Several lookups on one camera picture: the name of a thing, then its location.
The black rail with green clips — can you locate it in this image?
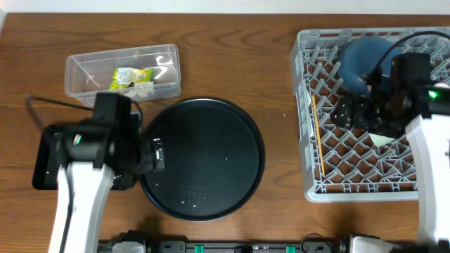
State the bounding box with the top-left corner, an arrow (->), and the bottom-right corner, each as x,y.
98,231 -> 419,253

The rectangular black tray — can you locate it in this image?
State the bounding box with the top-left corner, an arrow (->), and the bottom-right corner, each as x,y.
32,124 -> 137,190

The grey plastic dishwasher rack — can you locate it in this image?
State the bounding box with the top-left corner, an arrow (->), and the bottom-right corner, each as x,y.
290,27 -> 449,203

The yellow green snack wrapper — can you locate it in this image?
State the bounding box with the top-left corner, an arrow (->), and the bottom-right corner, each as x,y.
108,67 -> 153,90

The round black serving tray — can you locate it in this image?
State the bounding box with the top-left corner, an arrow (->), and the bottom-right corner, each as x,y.
139,98 -> 265,221

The pale pink cup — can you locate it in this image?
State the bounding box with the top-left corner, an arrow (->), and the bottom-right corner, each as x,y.
434,83 -> 450,89

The mint green bowl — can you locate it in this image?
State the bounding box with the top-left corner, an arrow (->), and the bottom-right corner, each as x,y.
369,134 -> 394,147

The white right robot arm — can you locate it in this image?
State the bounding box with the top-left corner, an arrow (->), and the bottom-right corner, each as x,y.
331,53 -> 449,252

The blue plate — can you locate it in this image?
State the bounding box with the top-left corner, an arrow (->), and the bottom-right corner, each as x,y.
337,37 -> 392,98

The wooden chopstick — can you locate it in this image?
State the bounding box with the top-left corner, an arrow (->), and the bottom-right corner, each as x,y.
311,95 -> 325,176

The clear plastic waste bin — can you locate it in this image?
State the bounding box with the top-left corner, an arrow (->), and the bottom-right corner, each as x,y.
65,44 -> 181,107

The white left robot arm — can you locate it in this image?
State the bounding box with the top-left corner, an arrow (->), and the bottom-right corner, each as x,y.
49,92 -> 165,252

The crumpled white tissue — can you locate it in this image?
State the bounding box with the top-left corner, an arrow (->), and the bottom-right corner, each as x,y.
108,82 -> 155,99

